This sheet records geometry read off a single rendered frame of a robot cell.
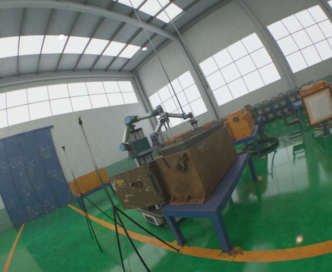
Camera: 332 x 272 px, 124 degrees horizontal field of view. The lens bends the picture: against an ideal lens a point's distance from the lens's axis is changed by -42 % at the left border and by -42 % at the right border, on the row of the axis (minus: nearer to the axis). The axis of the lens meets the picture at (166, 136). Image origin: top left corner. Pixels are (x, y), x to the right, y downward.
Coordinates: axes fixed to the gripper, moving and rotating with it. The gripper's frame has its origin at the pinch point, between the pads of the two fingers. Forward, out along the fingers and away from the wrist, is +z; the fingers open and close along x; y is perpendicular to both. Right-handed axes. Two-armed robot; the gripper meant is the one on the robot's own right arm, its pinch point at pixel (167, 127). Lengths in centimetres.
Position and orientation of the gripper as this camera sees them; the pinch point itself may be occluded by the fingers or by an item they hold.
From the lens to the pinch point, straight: 199.8
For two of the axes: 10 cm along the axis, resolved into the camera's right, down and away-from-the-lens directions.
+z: 3.8, 9.3, -0.2
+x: 6.1, -2.6, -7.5
